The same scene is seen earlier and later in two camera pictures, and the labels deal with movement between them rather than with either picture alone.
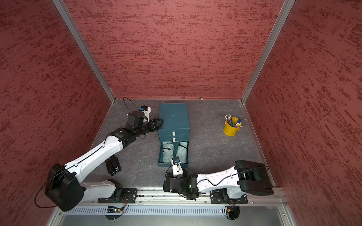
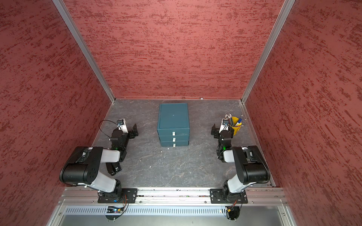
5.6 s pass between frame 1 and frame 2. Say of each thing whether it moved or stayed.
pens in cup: stayed
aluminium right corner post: stayed
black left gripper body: moved
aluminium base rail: stayed
